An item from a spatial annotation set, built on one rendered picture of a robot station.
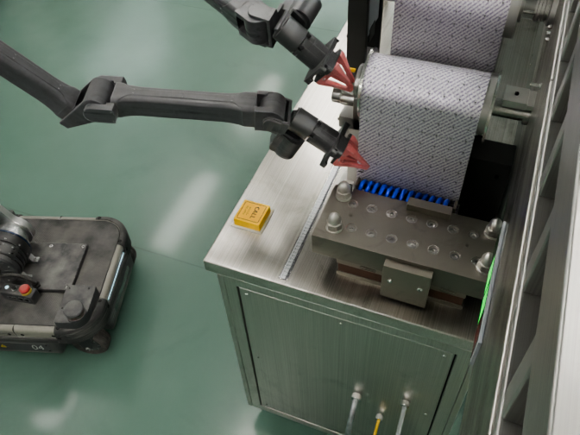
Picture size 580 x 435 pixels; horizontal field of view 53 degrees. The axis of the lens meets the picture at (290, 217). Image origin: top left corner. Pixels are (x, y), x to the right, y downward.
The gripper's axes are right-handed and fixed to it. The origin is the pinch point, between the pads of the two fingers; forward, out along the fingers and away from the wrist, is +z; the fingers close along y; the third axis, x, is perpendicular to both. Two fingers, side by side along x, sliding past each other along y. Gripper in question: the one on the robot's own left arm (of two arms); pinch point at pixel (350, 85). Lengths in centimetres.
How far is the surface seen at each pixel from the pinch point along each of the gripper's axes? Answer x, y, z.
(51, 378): -155, 54, 1
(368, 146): -2.6, 8.2, 10.5
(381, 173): -6.0, 9.0, 17.9
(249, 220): -34.2, 21.8, 3.8
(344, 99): -4.9, -0.7, 2.1
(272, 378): -71, 40, 44
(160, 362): -132, 35, 30
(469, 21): 19.7, -16.9, 11.0
